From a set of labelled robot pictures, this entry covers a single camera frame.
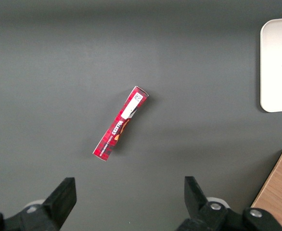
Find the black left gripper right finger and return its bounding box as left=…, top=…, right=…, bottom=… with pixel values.
left=177, top=176, right=282, bottom=231

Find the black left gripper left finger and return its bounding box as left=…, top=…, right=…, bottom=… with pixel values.
left=0, top=177, right=77, bottom=231

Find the beige plastic tray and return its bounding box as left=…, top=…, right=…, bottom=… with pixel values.
left=260, top=17, right=282, bottom=113

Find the wooden drawer cabinet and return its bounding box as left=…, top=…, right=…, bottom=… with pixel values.
left=251, top=149, right=282, bottom=231

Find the red tartan cookie box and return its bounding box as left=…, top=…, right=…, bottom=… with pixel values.
left=92, top=85, right=150, bottom=162

